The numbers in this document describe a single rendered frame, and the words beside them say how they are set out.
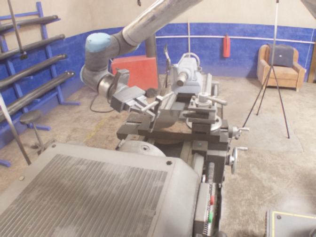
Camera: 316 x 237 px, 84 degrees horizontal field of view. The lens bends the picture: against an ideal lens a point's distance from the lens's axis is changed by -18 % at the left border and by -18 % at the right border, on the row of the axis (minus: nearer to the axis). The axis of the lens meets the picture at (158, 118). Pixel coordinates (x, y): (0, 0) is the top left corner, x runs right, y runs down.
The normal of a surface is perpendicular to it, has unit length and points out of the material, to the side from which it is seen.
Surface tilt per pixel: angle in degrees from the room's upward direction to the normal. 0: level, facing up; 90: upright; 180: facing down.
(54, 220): 0
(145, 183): 0
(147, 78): 90
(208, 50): 90
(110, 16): 90
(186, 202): 45
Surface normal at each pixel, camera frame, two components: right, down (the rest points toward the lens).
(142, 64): 0.09, 0.48
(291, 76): -0.25, 0.49
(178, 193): 0.63, -0.57
